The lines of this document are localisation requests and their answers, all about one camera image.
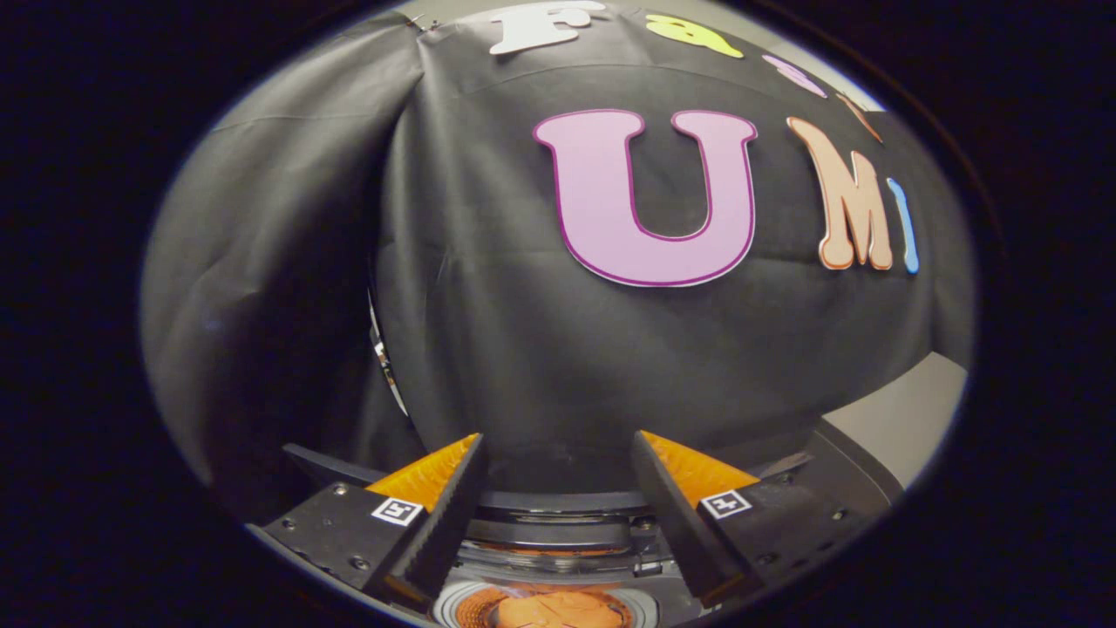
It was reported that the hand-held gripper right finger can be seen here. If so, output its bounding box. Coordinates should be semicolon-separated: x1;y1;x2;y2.
632;429;873;609

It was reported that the yellow shirt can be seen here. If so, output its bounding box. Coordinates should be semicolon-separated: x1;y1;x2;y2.
497;591;624;628

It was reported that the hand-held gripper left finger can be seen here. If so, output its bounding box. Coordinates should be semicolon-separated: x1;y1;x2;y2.
262;432;489;611

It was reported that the black backdrop cloth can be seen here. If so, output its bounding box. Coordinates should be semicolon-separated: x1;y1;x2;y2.
139;0;976;524

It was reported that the white cabinet with grey top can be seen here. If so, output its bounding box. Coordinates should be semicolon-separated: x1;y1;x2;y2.
806;352;970;524

